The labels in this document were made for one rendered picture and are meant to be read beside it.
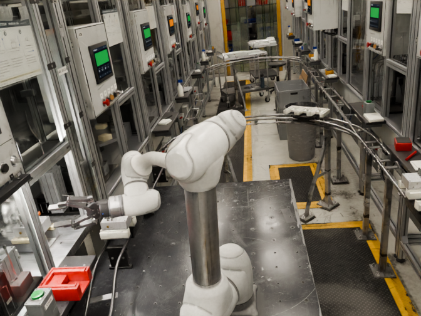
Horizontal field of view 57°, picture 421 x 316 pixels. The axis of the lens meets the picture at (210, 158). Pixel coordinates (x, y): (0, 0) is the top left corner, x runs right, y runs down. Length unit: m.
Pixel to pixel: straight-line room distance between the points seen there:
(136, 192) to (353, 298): 1.66
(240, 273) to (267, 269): 0.37
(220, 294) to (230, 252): 0.21
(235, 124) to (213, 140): 0.12
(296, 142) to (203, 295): 3.31
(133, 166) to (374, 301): 1.78
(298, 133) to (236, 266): 3.08
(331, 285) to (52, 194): 1.84
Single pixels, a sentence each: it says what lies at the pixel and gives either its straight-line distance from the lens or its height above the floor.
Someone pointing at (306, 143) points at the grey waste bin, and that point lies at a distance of 4.50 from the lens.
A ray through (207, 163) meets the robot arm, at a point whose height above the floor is 1.44.
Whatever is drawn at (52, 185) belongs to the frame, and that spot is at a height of 1.09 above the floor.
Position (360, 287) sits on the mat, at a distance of 2.84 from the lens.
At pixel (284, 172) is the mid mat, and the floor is 0.01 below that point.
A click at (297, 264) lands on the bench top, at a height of 0.68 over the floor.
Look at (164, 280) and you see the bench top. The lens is 1.90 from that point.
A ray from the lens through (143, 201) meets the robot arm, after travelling 1.61.
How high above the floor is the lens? 1.87
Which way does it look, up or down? 23 degrees down
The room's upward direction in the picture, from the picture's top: 7 degrees counter-clockwise
